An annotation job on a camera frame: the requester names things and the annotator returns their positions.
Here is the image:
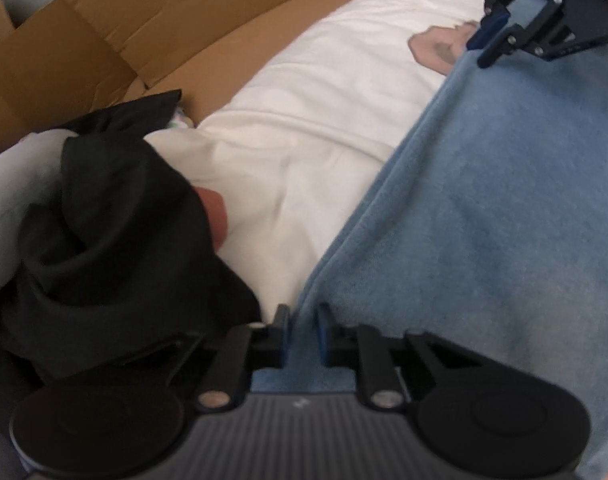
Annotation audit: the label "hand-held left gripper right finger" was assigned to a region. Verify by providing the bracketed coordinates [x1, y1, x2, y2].
[316, 302, 485, 411]

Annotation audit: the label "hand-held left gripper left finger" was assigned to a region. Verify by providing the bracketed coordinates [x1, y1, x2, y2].
[116, 302, 291, 413]

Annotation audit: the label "blue denim jeans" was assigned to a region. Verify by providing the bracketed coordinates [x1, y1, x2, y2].
[251, 0, 608, 480]

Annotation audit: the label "white printed bedsheet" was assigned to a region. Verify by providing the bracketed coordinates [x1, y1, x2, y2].
[144, 0, 490, 323]

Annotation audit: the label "black garment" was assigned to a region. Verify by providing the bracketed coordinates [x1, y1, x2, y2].
[0, 89, 262, 386]

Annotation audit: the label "white garment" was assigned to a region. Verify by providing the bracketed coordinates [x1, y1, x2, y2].
[0, 130, 72, 346]

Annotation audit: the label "brown cardboard box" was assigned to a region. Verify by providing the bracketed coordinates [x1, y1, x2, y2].
[0, 0, 435, 158]

